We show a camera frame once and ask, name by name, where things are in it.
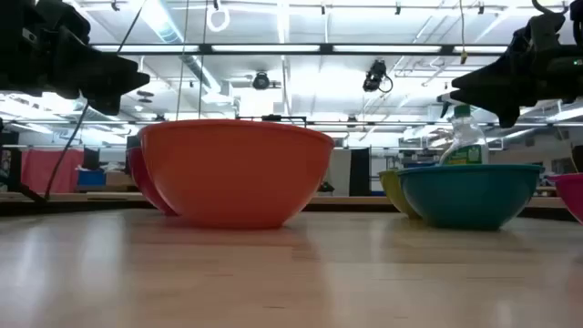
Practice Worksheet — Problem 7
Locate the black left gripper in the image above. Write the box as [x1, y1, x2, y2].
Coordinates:
[0, 0, 151, 117]

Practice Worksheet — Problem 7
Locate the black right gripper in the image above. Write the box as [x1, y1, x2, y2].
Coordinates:
[448, 12, 583, 129]

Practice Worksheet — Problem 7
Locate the teal plastic bowl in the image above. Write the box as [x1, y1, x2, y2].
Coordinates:
[397, 164, 543, 231]

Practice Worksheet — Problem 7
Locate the pink plastic bowl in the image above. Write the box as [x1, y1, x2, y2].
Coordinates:
[552, 172, 583, 225]

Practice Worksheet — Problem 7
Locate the orange plastic bowl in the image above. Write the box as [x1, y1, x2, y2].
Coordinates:
[138, 118, 336, 230]

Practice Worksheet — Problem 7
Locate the yellow-green plastic bowl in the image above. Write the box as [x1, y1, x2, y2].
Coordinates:
[378, 169, 423, 220]

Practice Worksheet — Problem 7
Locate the clear green-label spray bottle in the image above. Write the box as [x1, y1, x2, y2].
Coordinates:
[436, 93, 491, 167]

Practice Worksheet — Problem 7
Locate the blue bin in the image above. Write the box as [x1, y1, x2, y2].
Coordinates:
[77, 169, 107, 187]

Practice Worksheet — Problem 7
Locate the red plastic bowl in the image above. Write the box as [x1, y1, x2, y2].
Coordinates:
[126, 146, 178, 217]

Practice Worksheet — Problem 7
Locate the red cloth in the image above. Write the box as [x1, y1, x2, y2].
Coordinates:
[20, 148, 86, 194]

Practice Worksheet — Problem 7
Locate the black upright panel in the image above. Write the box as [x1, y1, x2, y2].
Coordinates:
[349, 147, 373, 198]

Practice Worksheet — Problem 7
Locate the yellow hanging cord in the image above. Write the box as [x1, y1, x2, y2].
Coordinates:
[458, 0, 469, 66]

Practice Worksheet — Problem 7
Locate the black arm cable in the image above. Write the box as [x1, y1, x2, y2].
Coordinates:
[44, 0, 148, 201]

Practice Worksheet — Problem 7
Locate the white hanging ring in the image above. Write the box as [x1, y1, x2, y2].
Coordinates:
[206, 3, 231, 34]

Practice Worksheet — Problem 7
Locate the black ceiling camera with cable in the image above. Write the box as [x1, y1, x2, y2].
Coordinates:
[362, 58, 394, 95]

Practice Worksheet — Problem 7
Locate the black round ceiling camera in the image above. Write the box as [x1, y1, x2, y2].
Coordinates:
[251, 70, 271, 91]

